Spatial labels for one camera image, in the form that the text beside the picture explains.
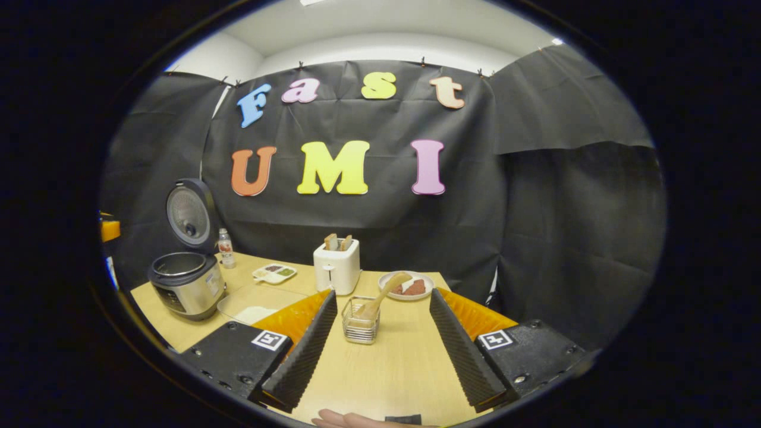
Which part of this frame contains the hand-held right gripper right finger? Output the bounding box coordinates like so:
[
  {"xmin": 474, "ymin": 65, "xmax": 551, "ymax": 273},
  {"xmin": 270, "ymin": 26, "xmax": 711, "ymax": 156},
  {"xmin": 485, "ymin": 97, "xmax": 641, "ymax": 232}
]
[{"xmin": 429, "ymin": 288, "xmax": 589, "ymax": 414}]

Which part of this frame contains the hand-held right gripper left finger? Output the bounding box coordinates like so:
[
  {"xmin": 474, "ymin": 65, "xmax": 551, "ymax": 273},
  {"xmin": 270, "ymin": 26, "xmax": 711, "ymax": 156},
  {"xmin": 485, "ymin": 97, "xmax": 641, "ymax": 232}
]
[{"xmin": 178, "ymin": 289, "xmax": 338, "ymax": 414}]

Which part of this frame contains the metal wire chopstick holder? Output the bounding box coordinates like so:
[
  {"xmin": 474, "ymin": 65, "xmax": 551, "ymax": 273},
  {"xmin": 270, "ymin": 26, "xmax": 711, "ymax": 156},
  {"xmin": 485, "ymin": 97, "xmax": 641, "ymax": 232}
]
[{"xmin": 341, "ymin": 296, "xmax": 381, "ymax": 345}]

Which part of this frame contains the wooden spoon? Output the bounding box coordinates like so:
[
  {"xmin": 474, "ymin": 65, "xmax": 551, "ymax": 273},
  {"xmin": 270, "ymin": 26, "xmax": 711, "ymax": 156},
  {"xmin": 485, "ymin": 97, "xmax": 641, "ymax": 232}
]
[{"xmin": 355, "ymin": 272, "xmax": 413, "ymax": 320}]

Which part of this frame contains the grey rice cooker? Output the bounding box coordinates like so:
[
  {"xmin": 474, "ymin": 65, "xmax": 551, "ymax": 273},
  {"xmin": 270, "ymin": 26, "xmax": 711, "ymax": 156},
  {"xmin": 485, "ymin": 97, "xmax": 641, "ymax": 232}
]
[{"xmin": 147, "ymin": 178, "xmax": 227, "ymax": 322}]

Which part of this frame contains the clear plastic container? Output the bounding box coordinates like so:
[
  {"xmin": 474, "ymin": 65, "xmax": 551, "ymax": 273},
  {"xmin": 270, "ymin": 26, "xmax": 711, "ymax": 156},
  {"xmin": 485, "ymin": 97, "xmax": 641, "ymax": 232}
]
[{"xmin": 217, "ymin": 284, "xmax": 310, "ymax": 326}]

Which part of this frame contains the white round plate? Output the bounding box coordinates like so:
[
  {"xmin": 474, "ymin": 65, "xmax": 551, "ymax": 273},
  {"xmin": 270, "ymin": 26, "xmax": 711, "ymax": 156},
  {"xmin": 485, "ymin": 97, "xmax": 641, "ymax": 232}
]
[{"xmin": 378, "ymin": 270, "xmax": 435, "ymax": 301}]

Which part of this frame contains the white divided condiment dish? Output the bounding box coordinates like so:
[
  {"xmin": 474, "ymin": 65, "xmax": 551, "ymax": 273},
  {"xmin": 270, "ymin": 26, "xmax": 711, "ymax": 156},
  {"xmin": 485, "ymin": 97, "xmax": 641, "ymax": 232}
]
[{"xmin": 252, "ymin": 263, "xmax": 298, "ymax": 285}]

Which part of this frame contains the white toaster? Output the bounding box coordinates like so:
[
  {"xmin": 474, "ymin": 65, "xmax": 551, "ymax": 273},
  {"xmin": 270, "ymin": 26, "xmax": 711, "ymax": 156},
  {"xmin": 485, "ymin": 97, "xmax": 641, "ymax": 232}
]
[{"xmin": 313, "ymin": 238, "xmax": 361, "ymax": 296}]

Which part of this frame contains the small clear bottle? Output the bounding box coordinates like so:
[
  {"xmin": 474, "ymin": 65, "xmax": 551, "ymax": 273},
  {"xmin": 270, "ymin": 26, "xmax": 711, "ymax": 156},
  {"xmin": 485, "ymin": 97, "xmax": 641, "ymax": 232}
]
[{"xmin": 218, "ymin": 228, "xmax": 237, "ymax": 269}]

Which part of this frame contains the black backdrop cloth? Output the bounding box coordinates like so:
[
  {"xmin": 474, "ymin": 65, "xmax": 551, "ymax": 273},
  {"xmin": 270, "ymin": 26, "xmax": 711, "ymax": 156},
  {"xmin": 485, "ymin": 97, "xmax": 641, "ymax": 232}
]
[{"xmin": 98, "ymin": 45, "xmax": 666, "ymax": 351}]

